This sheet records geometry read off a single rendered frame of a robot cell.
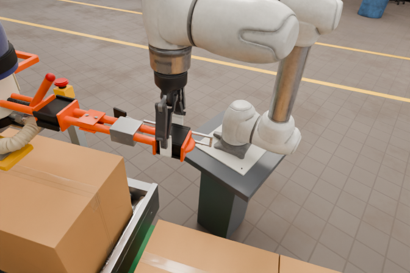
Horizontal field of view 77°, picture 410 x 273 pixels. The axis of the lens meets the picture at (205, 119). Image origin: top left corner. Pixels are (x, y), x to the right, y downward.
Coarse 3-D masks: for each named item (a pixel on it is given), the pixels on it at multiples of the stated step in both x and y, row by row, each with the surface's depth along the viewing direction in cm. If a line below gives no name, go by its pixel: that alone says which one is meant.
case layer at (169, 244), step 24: (168, 240) 121; (192, 240) 122; (216, 240) 123; (144, 264) 112; (168, 264) 113; (192, 264) 113; (216, 264) 114; (240, 264) 115; (264, 264) 115; (288, 264) 116; (312, 264) 117
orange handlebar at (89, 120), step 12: (24, 60) 94; (36, 60) 98; (12, 96) 77; (24, 96) 77; (12, 108) 74; (24, 108) 73; (72, 120) 71; (84, 120) 70; (96, 120) 71; (108, 120) 73; (108, 132) 70; (144, 132) 72; (192, 144) 68
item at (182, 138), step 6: (174, 132) 69; (180, 132) 69; (186, 132) 69; (174, 138) 67; (180, 138) 67; (186, 138) 67; (156, 144) 67; (174, 144) 65; (180, 144) 65; (186, 144) 66; (156, 150) 68; (174, 150) 67; (180, 150) 66; (174, 156) 68; (180, 156) 68
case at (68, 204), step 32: (32, 160) 102; (64, 160) 103; (96, 160) 104; (0, 192) 90; (32, 192) 91; (64, 192) 91; (96, 192) 92; (128, 192) 120; (0, 224) 80; (32, 224) 81; (64, 224) 82; (96, 224) 97; (0, 256) 95; (32, 256) 85; (64, 256) 81; (96, 256) 102
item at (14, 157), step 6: (0, 138) 78; (30, 144) 78; (18, 150) 76; (24, 150) 76; (30, 150) 78; (0, 156) 73; (6, 156) 73; (12, 156) 74; (18, 156) 75; (24, 156) 77; (0, 162) 72; (6, 162) 72; (12, 162) 73; (0, 168) 72; (6, 168) 71
